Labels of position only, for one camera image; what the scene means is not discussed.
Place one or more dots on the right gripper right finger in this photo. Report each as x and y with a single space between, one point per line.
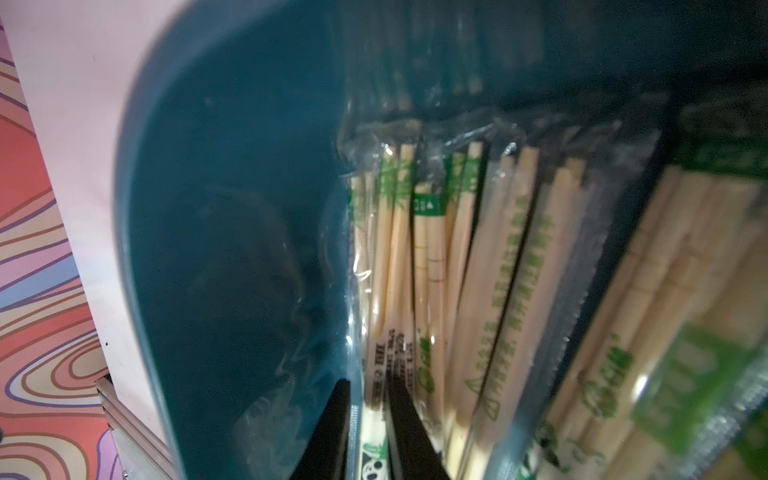
411 454

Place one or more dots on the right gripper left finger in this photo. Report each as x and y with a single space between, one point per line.
325 455

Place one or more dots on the panda chopstick pack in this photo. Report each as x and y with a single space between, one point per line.
391 221

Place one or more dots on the teal storage box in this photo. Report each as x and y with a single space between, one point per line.
229 197

